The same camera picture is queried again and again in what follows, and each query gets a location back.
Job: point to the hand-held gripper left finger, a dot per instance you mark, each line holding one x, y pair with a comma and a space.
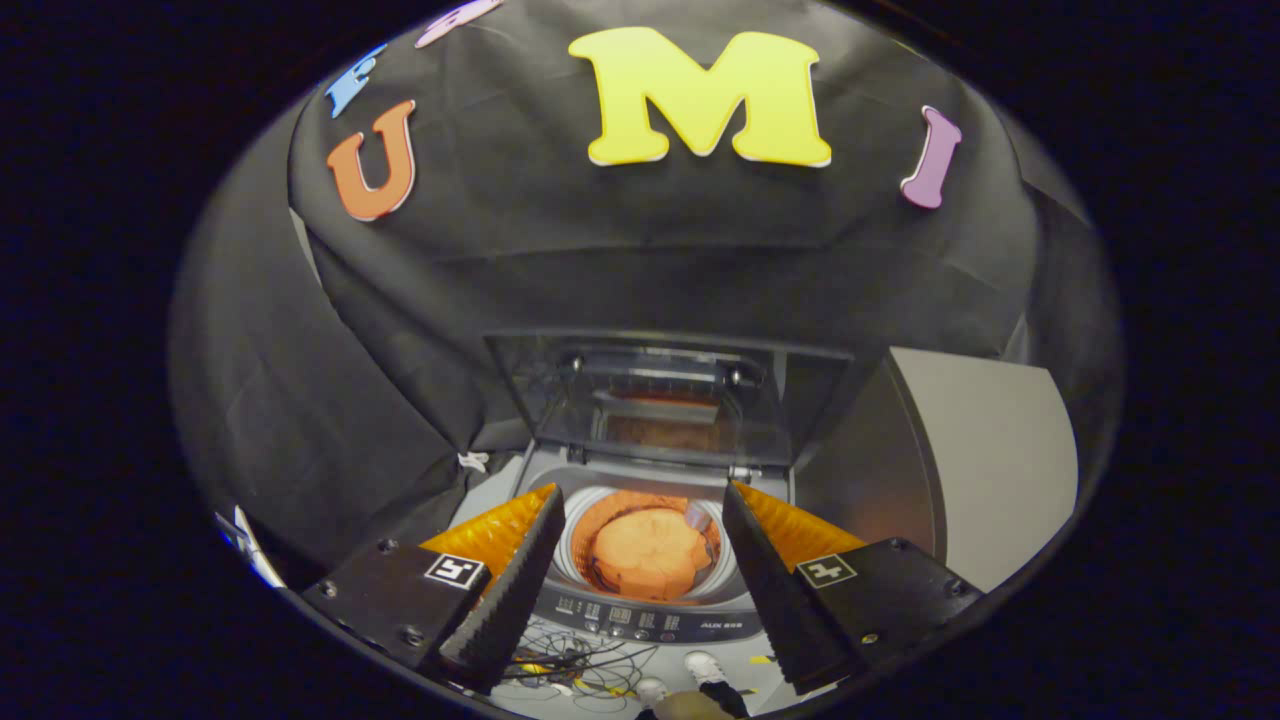
520, 570

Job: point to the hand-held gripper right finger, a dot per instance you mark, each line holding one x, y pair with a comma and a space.
775, 590

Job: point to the orange shirt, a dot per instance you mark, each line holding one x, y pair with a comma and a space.
650, 555

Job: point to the grey washing machine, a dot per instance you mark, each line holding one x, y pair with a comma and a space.
640, 620

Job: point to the white shoe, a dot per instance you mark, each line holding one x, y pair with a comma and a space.
650, 690
705, 667

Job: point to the grey cabinet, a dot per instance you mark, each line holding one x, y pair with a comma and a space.
990, 470

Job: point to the white plastic object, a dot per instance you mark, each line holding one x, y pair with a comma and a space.
250, 545

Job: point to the black backdrop cloth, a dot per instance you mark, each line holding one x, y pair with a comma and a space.
600, 260

